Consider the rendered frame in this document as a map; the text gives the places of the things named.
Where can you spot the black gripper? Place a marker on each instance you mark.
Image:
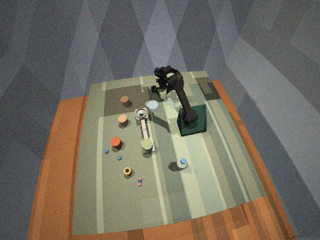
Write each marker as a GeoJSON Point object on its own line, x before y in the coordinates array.
{"type": "Point", "coordinates": [162, 86]}

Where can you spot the orange-red cylinder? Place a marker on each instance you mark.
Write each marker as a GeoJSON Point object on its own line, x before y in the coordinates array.
{"type": "Point", "coordinates": [116, 142]}

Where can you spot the tan tape roll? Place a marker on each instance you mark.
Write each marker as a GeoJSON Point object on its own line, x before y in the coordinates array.
{"type": "Point", "coordinates": [125, 171]}

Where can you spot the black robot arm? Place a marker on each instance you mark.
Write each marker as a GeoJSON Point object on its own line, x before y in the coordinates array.
{"type": "Point", "coordinates": [176, 82]}

